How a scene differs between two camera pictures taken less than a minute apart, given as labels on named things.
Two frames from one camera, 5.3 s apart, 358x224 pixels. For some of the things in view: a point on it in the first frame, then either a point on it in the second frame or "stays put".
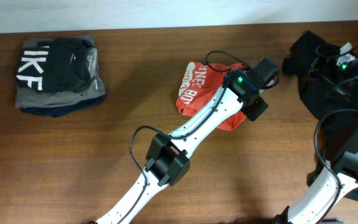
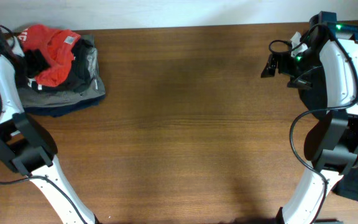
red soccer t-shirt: x=197 y=83 → x=56 y=46
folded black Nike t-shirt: x=61 y=65 stays put
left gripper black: x=254 y=109 → x=37 y=65
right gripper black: x=329 y=65 → x=284 y=58
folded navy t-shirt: x=56 y=110 stays put
